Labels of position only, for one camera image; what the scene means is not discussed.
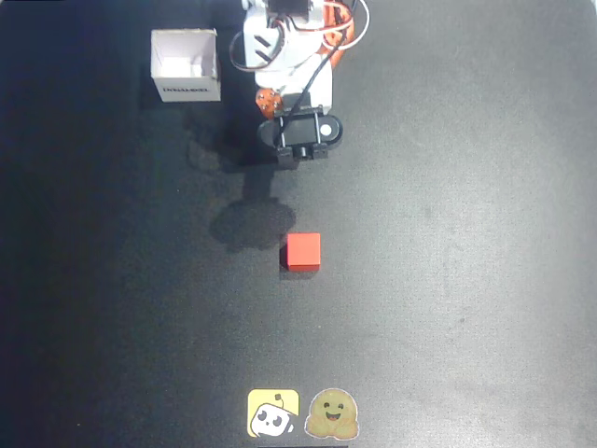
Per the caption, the red cube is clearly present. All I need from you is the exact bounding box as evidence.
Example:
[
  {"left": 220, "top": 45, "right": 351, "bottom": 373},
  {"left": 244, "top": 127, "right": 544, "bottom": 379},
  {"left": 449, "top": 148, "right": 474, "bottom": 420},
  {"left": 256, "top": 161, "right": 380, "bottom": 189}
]
[{"left": 285, "top": 232, "right": 323, "bottom": 273}]

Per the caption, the white cable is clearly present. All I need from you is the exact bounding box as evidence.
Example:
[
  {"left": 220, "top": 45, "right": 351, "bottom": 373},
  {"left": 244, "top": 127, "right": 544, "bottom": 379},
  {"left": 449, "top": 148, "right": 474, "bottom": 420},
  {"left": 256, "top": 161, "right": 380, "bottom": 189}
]
[{"left": 321, "top": 0, "right": 370, "bottom": 51}]

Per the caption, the white cardboard box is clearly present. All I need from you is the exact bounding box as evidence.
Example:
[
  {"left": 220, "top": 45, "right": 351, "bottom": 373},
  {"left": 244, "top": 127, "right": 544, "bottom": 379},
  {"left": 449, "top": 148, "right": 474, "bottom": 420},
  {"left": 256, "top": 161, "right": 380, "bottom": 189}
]
[{"left": 150, "top": 28, "right": 222, "bottom": 104}]

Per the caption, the yellow robot face sticker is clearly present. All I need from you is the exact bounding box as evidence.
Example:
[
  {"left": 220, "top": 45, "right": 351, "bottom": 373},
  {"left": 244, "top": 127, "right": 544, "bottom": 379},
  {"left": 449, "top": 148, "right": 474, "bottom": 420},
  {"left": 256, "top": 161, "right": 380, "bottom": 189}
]
[{"left": 246, "top": 387, "right": 300, "bottom": 439}]

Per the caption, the hugging face emoji sticker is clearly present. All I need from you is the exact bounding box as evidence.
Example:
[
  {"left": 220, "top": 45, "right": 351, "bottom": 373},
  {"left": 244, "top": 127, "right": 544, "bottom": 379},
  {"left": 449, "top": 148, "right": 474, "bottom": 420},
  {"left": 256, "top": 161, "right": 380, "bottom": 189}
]
[{"left": 304, "top": 387, "right": 360, "bottom": 441}]

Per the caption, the black gripper-mounted camera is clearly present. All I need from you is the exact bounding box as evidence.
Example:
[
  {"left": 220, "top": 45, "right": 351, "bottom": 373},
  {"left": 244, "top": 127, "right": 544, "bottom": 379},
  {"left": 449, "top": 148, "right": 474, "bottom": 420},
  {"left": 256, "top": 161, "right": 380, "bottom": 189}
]
[{"left": 257, "top": 92, "right": 344, "bottom": 170}]

